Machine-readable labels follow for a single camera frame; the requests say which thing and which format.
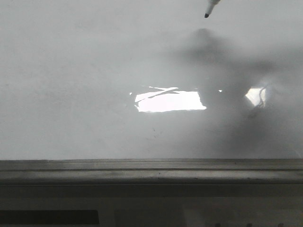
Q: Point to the black and white whiteboard marker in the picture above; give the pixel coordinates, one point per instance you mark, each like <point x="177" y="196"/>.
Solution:
<point x="210" y="6"/>

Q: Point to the grey aluminium whiteboard frame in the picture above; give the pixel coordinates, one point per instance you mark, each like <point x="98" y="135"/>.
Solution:
<point x="150" y="171"/>

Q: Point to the white whiteboard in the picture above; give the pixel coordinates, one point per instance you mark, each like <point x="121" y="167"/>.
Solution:
<point x="104" y="79"/>

